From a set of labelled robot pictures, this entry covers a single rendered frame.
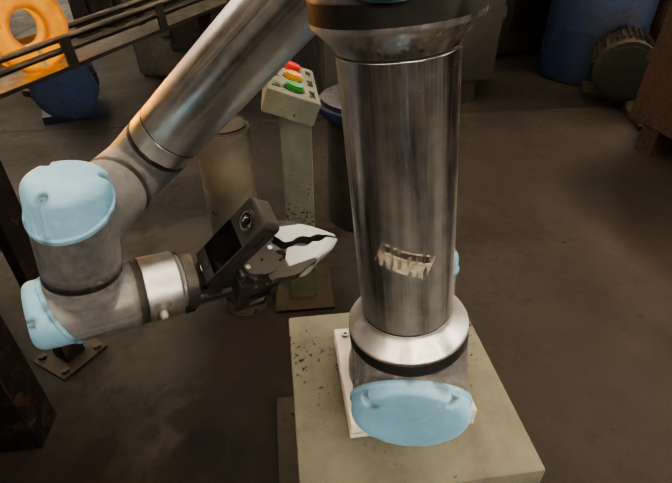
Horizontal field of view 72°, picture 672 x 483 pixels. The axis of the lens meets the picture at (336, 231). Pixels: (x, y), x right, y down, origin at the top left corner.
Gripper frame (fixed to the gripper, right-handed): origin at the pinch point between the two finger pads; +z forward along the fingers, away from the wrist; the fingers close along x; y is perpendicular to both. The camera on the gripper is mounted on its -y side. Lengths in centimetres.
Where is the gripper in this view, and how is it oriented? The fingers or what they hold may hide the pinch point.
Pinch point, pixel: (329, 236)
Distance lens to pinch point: 63.6
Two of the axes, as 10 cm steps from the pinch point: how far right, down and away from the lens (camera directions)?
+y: -2.9, 6.1, 7.3
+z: 8.4, -1.9, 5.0
